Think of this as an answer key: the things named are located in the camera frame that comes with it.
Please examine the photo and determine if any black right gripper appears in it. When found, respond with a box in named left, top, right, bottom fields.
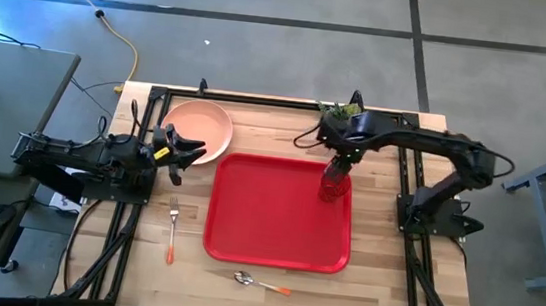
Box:
left=317, top=107, right=394, bottom=185

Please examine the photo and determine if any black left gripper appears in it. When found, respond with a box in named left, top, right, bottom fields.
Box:
left=146, top=121, right=211, bottom=190

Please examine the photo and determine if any red translucent plastic cup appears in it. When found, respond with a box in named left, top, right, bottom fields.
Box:
left=317, top=157, right=356, bottom=206

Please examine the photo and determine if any pink plate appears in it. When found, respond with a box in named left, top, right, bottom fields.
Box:
left=158, top=95, right=237, bottom=170

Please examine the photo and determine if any orange-handled metal fork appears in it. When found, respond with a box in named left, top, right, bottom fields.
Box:
left=163, top=195, right=182, bottom=266

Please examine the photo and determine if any orange-handled metal spoon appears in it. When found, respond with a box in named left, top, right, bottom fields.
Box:
left=232, top=269, right=294, bottom=297

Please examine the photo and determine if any red plastic tray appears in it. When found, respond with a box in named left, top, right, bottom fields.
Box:
left=200, top=149, right=360, bottom=276

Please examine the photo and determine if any small green plant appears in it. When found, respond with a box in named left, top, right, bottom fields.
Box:
left=316, top=99, right=364, bottom=124

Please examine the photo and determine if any white paper sheet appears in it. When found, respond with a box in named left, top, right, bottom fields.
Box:
left=47, top=165, right=88, bottom=216

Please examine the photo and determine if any grey desk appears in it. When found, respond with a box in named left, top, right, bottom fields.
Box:
left=0, top=38, right=83, bottom=185

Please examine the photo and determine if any black caster wheel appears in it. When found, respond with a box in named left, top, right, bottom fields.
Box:
left=0, top=257, right=21, bottom=276

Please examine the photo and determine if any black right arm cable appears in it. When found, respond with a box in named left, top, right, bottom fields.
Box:
left=293, top=122, right=328, bottom=153

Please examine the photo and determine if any black cable beside desk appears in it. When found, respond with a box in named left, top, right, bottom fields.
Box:
left=66, top=74, right=126, bottom=120

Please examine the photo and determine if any black aluminium table frame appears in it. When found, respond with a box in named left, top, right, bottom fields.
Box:
left=49, top=75, right=497, bottom=306

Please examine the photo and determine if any yellow floor cable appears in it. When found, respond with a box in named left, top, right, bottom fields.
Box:
left=27, top=0, right=146, bottom=97

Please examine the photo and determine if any black cable under table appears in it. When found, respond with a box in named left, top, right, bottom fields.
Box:
left=59, top=195, right=105, bottom=299

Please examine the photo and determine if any grey metal table frame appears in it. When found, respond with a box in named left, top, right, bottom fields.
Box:
left=491, top=132, right=546, bottom=293

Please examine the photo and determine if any thin black floor cable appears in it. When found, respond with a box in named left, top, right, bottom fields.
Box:
left=0, top=23, right=44, bottom=50

